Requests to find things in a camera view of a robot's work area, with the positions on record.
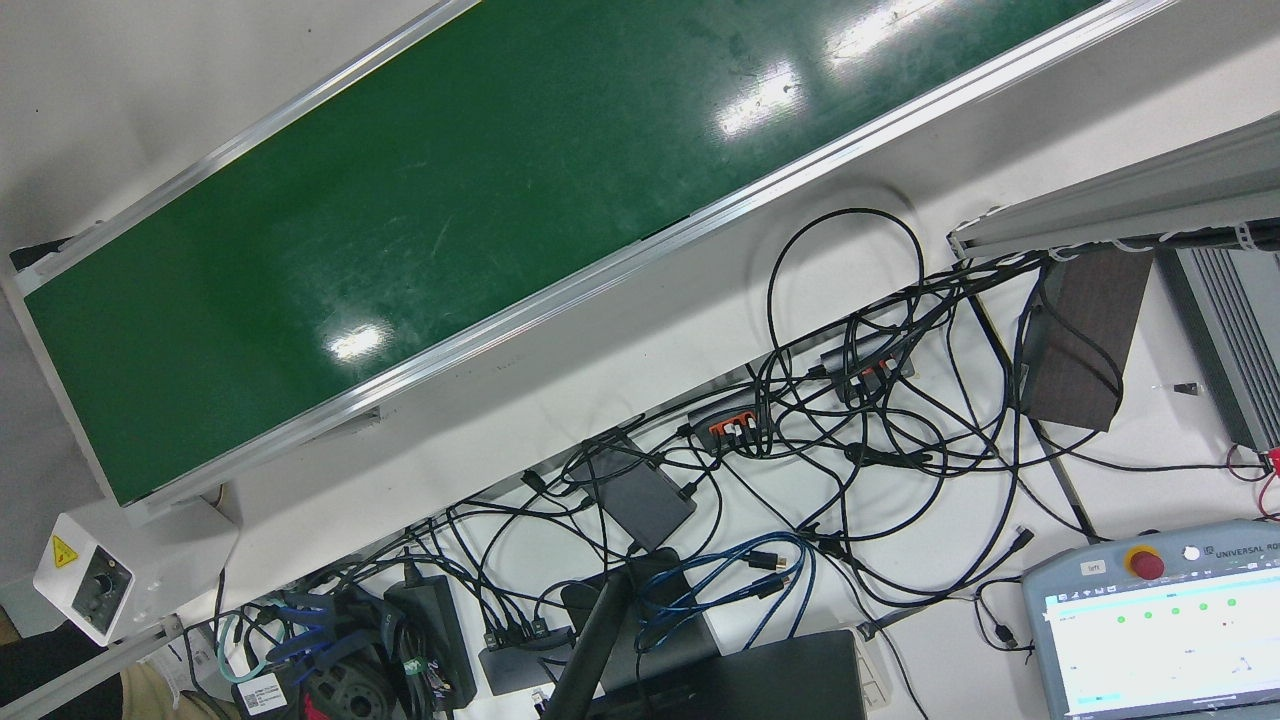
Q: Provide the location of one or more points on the white conveyor control box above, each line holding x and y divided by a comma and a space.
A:
95, 590

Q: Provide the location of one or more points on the white printed label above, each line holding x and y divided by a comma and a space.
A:
262, 695

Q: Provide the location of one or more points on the dark brown box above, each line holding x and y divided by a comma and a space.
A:
1085, 340

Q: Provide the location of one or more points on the small black adapter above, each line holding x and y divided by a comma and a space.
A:
1186, 387

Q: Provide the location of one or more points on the grey finned metal unit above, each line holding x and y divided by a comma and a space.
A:
1230, 330

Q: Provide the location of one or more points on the black power brick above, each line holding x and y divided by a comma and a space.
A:
640, 495

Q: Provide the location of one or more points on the grey robot teach pendant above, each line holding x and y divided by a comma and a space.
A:
1150, 650

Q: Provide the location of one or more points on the green conveyor belt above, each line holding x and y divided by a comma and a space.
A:
450, 220

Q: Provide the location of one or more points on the small black USB hub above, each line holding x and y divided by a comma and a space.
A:
515, 665

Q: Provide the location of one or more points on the black laptop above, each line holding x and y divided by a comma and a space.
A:
760, 680

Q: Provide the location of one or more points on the black pole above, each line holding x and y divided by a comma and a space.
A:
590, 650

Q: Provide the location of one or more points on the black power adapter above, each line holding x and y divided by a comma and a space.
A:
430, 640

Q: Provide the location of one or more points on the person in khaki trousers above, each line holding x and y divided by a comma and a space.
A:
50, 660

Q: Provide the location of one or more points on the black flat box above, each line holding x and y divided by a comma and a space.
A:
700, 650

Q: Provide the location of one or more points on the black hub orange ports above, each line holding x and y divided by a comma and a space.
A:
725, 415

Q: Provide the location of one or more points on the white power strip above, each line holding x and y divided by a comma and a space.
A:
872, 675

